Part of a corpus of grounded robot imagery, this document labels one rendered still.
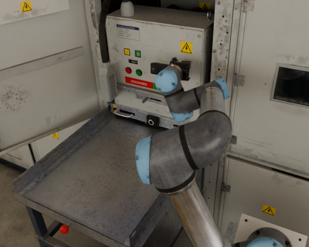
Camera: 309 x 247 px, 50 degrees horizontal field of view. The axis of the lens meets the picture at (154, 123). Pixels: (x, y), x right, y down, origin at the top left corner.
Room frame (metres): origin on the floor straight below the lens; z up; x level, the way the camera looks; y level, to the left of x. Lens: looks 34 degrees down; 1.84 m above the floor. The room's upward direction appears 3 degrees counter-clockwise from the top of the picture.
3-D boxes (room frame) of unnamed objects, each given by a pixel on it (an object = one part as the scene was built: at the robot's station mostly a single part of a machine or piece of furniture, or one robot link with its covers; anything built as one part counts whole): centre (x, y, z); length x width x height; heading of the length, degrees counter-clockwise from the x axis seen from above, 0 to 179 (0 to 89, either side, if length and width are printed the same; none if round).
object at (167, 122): (1.43, -0.01, 0.89); 0.54 x 0.05 x 0.06; 60
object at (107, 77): (1.47, 0.22, 1.09); 0.08 x 0.05 x 0.17; 150
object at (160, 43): (1.42, 0.00, 1.15); 0.48 x 0.01 x 0.48; 60
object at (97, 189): (1.13, 0.17, 0.82); 0.68 x 0.62 x 0.06; 149
